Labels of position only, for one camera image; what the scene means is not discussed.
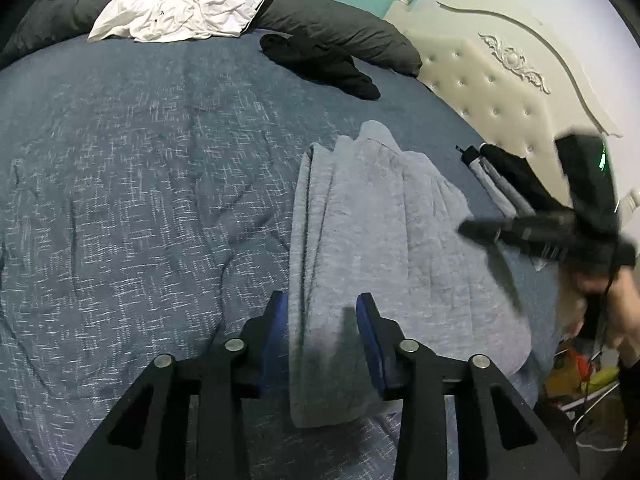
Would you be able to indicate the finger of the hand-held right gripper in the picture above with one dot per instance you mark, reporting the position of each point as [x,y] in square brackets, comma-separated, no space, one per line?
[520,232]
[505,280]

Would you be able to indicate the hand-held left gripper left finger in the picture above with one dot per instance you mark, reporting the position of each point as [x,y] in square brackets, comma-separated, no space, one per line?
[277,340]

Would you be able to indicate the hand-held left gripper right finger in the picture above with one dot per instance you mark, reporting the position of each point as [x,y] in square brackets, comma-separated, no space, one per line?
[372,345]

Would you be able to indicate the grey pants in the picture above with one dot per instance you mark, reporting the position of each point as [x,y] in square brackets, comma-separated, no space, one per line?
[380,220]

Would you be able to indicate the person's right hand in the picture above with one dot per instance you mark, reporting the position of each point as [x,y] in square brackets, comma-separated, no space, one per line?
[625,300]

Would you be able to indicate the dark grey folded garment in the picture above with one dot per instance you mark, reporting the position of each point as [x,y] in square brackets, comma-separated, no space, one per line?
[517,202]

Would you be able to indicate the light grey folded garment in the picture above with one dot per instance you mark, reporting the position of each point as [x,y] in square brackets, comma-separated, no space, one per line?
[487,180]

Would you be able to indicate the black folded garment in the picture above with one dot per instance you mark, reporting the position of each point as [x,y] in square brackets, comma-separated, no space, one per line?
[520,170]

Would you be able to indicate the orange yellow clutter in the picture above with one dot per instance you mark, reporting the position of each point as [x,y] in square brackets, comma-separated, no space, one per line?
[582,367]

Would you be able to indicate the cream tufted headboard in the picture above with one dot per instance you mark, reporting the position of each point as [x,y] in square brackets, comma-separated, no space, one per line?
[500,100]

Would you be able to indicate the blue patterned bed cover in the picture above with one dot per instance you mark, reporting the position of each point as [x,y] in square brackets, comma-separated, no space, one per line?
[125,185]

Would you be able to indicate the dark grey duvet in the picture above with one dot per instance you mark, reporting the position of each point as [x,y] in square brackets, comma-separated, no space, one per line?
[340,25]

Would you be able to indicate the white garment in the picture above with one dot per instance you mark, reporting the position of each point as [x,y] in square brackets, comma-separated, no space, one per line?
[185,5]

